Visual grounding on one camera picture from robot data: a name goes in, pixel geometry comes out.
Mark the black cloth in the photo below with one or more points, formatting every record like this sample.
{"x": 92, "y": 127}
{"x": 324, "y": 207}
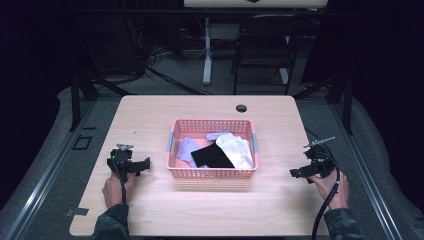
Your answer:
{"x": 212, "y": 156}

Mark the grey tape strip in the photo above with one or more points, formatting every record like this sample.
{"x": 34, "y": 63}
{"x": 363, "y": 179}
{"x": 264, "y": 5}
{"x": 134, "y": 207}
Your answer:
{"x": 77, "y": 211}

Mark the white cloth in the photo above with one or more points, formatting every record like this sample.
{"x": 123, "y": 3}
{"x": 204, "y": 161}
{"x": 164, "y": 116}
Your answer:
{"x": 236, "y": 150}

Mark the pink plastic basket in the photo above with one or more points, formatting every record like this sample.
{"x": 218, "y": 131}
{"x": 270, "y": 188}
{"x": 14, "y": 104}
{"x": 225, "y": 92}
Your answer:
{"x": 212, "y": 148}

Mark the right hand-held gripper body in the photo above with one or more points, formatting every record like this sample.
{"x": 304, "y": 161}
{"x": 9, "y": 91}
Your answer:
{"x": 318, "y": 162}

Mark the person's left hand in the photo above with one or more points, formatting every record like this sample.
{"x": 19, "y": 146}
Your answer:
{"x": 115, "y": 190}

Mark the black metal stand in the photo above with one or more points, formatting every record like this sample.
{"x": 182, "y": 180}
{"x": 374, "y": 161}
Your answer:
{"x": 340, "y": 96}
{"x": 81, "y": 86}

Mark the person's right hand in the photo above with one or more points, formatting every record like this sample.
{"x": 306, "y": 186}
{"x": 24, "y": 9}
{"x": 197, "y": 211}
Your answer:
{"x": 333, "y": 190}

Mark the lavender cloth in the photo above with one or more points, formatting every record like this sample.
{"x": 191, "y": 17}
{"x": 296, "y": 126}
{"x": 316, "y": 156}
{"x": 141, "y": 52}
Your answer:
{"x": 188, "y": 151}

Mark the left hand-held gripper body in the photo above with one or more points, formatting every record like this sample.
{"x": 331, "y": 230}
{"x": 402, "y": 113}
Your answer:
{"x": 121, "y": 160}

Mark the white desk with legs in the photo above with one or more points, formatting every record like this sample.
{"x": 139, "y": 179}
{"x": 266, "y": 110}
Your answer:
{"x": 213, "y": 36}

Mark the black folding chair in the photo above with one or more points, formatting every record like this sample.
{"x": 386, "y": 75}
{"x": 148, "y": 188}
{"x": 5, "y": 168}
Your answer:
{"x": 266, "y": 53}

